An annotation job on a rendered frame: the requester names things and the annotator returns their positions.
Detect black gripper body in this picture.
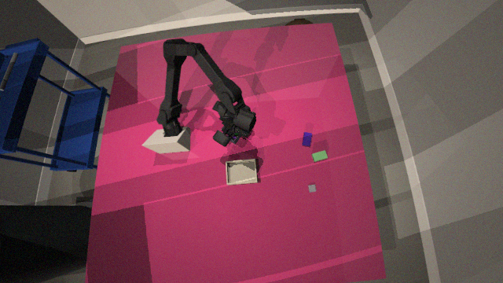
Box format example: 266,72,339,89
213,105,251,147

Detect green rectangular block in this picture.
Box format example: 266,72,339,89
311,150,328,162

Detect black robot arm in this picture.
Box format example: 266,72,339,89
157,39,256,138

